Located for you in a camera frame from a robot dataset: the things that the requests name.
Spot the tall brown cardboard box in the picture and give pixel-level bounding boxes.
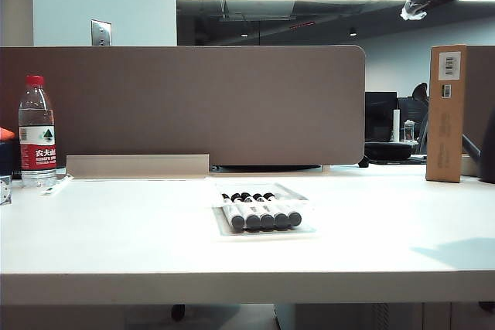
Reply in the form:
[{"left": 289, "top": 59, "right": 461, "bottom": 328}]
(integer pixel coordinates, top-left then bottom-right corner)
[{"left": 425, "top": 44, "right": 468, "bottom": 184}]

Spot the clear plastic packaging box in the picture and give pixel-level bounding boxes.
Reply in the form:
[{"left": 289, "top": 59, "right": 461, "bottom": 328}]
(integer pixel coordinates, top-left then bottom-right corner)
[{"left": 211, "top": 182, "right": 319, "bottom": 239}]

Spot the brown desk divider panel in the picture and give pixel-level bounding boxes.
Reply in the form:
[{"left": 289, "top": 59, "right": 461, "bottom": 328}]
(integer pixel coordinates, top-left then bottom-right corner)
[
  {"left": 0, "top": 44, "right": 367, "bottom": 167},
  {"left": 465, "top": 44, "right": 495, "bottom": 153}
]

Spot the black office chair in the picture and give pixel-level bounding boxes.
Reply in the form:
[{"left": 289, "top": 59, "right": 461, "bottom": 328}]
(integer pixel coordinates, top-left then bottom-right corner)
[{"left": 398, "top": 81, "right": 431, "bottom": 155}]

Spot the black computer monitor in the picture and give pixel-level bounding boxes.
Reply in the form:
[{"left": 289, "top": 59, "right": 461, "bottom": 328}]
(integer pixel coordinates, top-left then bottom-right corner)
[{"left": 365, "top": 91, "right": 399, "bottom": 142}]

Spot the dark grey curved object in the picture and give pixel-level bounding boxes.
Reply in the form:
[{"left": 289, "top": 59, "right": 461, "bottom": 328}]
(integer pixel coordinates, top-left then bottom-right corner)
[{"left": 460, "top": 107, "right": 495, "bottom": 185}]

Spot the black round cushion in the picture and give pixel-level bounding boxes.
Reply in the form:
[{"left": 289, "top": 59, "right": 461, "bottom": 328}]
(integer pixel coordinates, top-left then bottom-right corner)
[{"left": 365, "top": 141, "right": 415, "bottom": 162}]

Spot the water bottle with red label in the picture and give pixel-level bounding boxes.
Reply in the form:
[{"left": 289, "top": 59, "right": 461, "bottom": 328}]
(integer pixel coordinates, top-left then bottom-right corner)
[{"left": 18, "top": 73, "right": 59, "bottom": 189}]

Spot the white label strip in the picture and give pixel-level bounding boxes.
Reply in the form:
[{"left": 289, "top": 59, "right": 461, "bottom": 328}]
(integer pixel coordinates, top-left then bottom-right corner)
[{"left": 39, "top": 174, "right": 75, "bottom": 196}]

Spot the dark blue object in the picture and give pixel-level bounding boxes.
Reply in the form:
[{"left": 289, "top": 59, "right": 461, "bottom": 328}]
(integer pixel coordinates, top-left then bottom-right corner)
[{"left": 0, "top": 139, "right": 22, "bottom": 181}]

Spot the small white cube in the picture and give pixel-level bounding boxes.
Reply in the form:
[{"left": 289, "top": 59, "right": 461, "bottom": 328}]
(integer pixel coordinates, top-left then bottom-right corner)
[{"left": 0, "top": 174, "right": 13, "bottom": 206}]

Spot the silver wall switch plate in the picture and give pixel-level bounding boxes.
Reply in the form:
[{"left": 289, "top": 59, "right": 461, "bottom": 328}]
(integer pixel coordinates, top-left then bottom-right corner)
[{"left": 90, "top": 19, "right": 114, "bottom": 47}]

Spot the beige cable tray strip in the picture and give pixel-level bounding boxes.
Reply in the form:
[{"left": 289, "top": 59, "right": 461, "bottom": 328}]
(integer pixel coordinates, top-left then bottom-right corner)
[{"left": 66, "top": 153, "right": 211, "bottom": 179}]

